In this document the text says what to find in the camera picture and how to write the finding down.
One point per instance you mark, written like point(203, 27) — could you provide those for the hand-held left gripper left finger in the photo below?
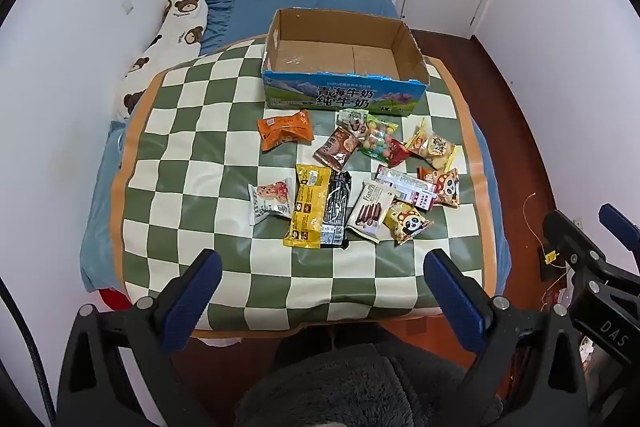
point(195, 302)

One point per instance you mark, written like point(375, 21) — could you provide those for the white green egg packet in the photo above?
point(352, 122)

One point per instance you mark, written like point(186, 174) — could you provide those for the colourful candy ball bag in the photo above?
point(378, 139)

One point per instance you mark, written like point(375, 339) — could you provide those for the white red snack packet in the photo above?
point(405, 187)

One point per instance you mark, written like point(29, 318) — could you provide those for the yellow panda snack packet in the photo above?
point(407, 223)

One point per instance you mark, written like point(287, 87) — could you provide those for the printed cardboard box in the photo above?
point(320, 99)

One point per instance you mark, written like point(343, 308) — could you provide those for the orange snack packet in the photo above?
point(285, 133)

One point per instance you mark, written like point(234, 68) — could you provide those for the small red snack packet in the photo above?
point(398, 153)

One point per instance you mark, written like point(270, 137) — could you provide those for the red object under bed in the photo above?
point(115, 299)

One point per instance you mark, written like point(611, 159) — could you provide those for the grey fleece clothing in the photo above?
point(360, 387)

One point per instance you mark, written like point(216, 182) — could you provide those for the red panda snack packet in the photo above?
point(448, 188)

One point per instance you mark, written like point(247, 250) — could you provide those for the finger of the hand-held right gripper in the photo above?
point(617, 219)
point(565, 232)

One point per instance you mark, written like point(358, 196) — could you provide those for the small orange sachet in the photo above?
point(425, 175)

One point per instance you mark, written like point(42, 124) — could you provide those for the bear print pillow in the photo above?
point(165, 52)

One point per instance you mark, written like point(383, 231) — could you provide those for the white wafer stick packet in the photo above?
point(370, 209)

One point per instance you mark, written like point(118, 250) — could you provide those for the green checkered mat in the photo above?
point(210, 147)

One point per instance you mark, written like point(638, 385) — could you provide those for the yellow clear snack packet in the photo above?
point(432, 147)

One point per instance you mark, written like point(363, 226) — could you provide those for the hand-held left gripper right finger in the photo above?
point(452, 302)

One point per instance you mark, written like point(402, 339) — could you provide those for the yellow black snack packet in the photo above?
point(306, 207)

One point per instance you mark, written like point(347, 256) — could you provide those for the white cookie packet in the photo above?
point(270, 202)

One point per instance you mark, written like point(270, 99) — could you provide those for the brown snack packet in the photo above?
point(337, 148)

